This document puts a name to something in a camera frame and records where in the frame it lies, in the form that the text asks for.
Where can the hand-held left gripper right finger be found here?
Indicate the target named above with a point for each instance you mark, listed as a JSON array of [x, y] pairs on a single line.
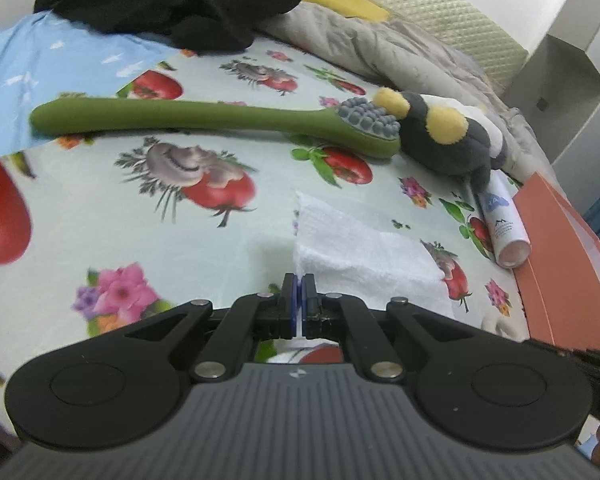
[[307, 305]]

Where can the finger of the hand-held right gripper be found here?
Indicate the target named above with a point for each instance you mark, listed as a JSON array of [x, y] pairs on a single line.
[[580, 359]]

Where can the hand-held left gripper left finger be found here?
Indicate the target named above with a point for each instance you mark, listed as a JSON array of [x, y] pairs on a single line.
[[291, 305]]

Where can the white towel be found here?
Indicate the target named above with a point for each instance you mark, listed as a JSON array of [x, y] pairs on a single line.
[[360, 255]]

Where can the grey quilt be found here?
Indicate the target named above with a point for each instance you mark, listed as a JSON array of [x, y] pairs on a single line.
[[405, 55]]

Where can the blue cloud print sheet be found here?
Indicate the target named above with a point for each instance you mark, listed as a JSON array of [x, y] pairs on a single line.
[[55, 70]]

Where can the black clothing pile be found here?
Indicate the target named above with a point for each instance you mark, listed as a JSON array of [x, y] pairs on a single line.
[[180, 0]]

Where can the green plush toothbrush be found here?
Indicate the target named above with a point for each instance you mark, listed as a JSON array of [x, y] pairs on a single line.
[[180, 117]]

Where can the grey penguin plush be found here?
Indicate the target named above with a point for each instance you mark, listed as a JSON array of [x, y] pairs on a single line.
[[440, 145]]

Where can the fruit print tablecloth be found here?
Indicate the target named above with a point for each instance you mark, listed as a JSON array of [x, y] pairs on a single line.
[[130, 240]]

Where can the pink cardboard box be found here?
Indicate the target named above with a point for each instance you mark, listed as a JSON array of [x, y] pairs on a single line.
[[565, 270]]

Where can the white can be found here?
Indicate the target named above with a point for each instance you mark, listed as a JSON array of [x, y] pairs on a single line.
[[502, 225]]

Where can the grey wardrobe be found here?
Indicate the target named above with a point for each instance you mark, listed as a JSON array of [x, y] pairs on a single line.
[[570, 85]]

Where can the dark wardrobe switch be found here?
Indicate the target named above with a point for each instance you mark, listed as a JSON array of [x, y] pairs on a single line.
[[542, 105]]

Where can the cream padded headboard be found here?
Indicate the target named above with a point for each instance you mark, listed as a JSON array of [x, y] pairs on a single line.
[[445, 15]]

